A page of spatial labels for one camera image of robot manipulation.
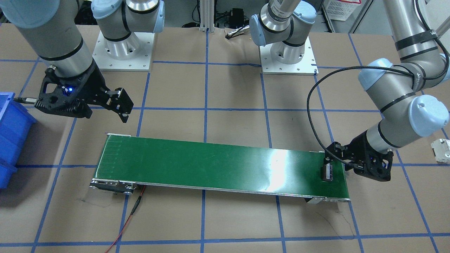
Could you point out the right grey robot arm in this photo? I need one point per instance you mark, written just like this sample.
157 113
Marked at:
50 29

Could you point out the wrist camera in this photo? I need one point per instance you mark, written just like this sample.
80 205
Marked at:
57 97
374 165

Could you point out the blue plastic bin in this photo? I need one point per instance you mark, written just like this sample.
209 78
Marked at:
15 123

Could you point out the green conveyor belt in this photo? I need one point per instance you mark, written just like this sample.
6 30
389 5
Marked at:
127 161

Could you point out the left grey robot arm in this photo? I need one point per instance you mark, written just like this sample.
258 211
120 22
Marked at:
424 63

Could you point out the aluminium frame post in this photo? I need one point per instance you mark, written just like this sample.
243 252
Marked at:
207 16

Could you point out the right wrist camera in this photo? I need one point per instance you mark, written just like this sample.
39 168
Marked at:
57 97

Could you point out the black cylindrical capacitor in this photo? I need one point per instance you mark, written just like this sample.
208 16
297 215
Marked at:
327 172

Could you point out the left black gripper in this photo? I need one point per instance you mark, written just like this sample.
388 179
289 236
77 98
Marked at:
358 147

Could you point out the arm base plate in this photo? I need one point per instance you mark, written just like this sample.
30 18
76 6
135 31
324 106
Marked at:
281 59
132 54

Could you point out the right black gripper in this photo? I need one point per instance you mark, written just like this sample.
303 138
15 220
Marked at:
94 84

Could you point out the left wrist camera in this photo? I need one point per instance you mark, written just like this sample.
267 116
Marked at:
374 165

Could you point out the white red circuit breaker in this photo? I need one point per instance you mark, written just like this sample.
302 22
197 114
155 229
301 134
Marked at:
441 150

